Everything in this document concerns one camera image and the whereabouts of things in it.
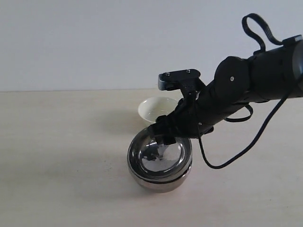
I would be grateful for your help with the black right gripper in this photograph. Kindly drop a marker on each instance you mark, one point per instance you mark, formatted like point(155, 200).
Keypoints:
point(183, 122)

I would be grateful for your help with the ribbed stainless steel bowl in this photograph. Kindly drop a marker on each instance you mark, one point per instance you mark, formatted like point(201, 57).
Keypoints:
point(157, 161)

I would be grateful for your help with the smooth stainless steel bowl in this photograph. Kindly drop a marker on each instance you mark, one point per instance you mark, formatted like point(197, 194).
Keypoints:
point(158, 186)

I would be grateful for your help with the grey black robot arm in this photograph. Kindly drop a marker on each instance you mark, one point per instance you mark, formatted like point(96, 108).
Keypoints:
point(237, 82)

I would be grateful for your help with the cream ceramic bowl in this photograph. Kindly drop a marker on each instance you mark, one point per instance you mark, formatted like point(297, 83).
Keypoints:
point(155, 106)

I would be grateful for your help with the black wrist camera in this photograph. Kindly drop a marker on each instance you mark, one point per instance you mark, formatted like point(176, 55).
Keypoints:
point(187, 81)

